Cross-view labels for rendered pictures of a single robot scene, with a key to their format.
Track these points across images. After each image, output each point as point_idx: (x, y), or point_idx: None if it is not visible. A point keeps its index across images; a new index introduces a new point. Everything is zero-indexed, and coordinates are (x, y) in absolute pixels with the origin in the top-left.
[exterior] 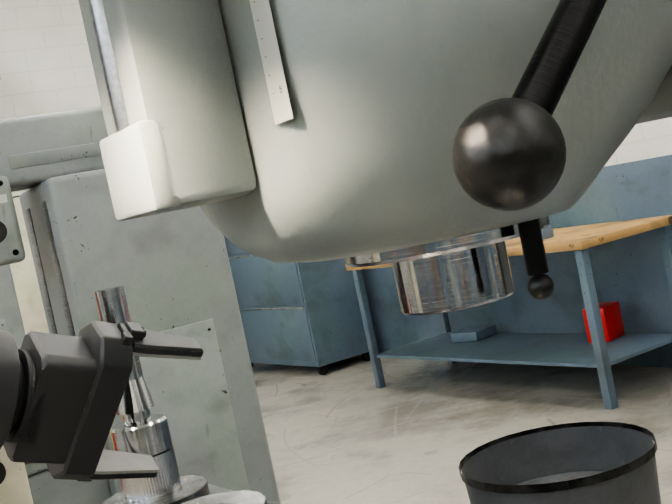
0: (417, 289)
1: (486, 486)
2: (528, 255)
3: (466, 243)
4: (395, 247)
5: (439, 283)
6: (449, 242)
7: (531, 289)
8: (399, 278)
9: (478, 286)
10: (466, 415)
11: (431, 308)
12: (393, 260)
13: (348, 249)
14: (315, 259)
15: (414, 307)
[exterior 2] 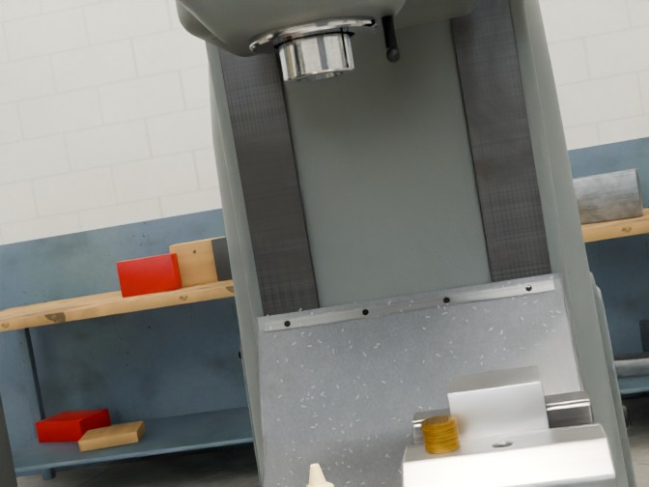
0: (320, 55)
1: None
2: (390, 35)
3: (366, 21)
4: (357, 7)
5: (334, 51)
6: (359, 18)
7: (393, 54)
8: (303, 50)
9: (351, 58)
10: None
11: (329, 67)
12: (329, 26)
13: (342, 0)
14: (309, 10)
15: (317, 67)
